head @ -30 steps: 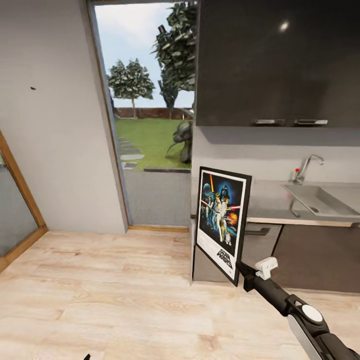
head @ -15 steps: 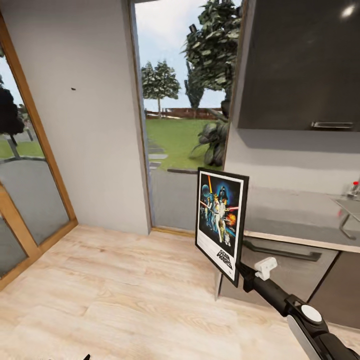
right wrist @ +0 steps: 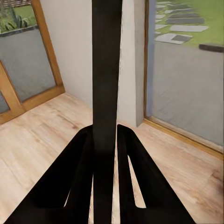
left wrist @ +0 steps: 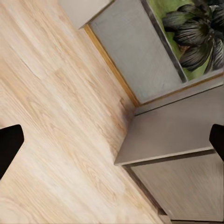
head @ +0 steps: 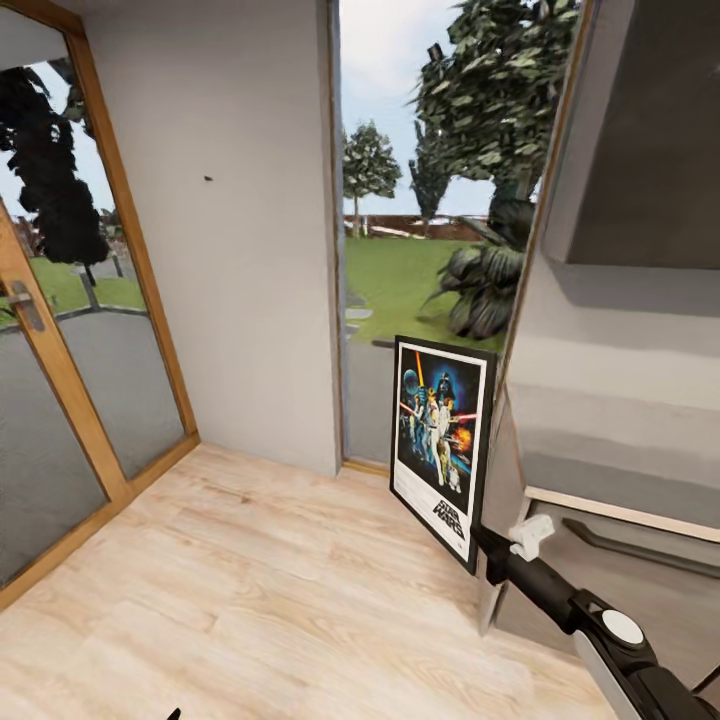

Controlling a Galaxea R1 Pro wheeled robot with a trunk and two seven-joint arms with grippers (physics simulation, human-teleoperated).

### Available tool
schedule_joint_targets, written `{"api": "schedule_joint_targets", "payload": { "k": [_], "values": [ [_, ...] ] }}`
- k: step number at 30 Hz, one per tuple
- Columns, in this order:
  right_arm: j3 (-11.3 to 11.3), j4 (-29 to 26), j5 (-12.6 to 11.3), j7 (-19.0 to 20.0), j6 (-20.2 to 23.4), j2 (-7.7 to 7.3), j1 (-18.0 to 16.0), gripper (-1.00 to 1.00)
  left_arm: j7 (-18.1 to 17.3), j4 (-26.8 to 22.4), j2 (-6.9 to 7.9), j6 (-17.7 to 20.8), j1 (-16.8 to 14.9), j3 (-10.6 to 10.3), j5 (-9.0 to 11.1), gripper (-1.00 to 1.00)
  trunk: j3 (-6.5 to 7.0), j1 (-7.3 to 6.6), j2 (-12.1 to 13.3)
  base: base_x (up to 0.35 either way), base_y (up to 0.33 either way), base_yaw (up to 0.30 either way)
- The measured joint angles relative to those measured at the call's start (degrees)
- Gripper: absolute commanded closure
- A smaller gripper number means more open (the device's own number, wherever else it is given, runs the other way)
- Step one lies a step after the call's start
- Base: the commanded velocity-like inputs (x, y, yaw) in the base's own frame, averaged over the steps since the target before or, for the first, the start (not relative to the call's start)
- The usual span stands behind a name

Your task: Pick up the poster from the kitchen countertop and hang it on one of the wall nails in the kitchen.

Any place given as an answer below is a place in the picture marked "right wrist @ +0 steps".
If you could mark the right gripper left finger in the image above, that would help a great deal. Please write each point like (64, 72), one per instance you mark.
(63, 194)

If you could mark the poster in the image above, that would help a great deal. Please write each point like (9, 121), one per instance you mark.
(106, 35)

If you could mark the fixed window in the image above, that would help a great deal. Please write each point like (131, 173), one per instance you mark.
(184, 71)

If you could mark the door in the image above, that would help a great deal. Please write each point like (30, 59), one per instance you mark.
(29, 74)

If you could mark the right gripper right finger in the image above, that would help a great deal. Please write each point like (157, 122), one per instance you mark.
(162, 204)

